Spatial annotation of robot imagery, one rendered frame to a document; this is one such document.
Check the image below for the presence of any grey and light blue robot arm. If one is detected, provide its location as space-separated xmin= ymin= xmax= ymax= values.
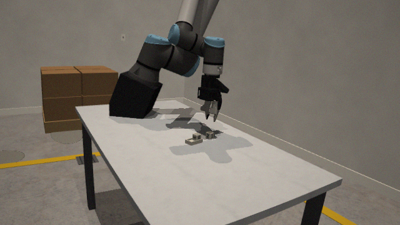
xmin=128 ymin=0 xmax=225 ymax=86

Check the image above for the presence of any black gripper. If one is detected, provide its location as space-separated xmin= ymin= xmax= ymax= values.
xmin=197 ymin=74 xmax=222 ymax=122

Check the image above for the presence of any beige cube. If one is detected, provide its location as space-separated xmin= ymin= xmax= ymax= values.
xmin=206 ymin=131 xmax=214 ymax=139
xmin=192 ymin=132 xmax=201 ymax=141

